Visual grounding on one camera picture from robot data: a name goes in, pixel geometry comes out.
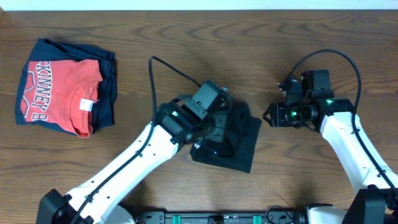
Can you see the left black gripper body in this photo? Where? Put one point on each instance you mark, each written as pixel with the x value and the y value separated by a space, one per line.
pixel 212 129

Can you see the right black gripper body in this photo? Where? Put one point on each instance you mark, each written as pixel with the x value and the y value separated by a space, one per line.
pixel 291 116

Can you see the black t-shirt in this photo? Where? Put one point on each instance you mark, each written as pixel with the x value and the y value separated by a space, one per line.
pixel 237 150

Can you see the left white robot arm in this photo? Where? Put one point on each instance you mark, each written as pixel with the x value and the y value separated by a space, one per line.
pixel 97 200

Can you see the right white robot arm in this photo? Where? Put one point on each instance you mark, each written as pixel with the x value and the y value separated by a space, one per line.
pixel 374 183

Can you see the red folded t-shirt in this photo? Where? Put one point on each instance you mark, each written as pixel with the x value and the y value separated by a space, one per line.
pixel 62 92

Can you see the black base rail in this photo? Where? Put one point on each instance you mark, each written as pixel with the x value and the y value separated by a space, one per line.
pixel 270 216

